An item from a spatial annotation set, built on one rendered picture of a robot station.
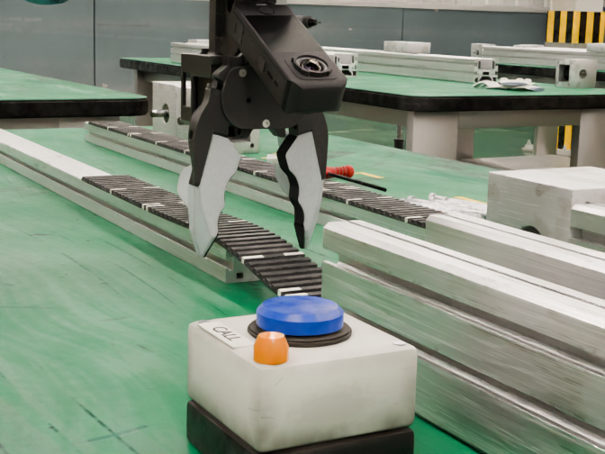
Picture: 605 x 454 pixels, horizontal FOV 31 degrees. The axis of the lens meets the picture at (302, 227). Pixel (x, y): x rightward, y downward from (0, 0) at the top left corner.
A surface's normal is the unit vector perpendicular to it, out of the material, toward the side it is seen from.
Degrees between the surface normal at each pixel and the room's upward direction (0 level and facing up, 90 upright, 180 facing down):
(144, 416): 0
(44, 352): 0
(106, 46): 90
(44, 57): 90
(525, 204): 90
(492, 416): 90
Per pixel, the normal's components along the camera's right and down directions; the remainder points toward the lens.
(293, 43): 0.21, -0.79
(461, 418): -0.88, 0.07
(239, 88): 0.48, 0.18
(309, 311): 0.04, -0.97
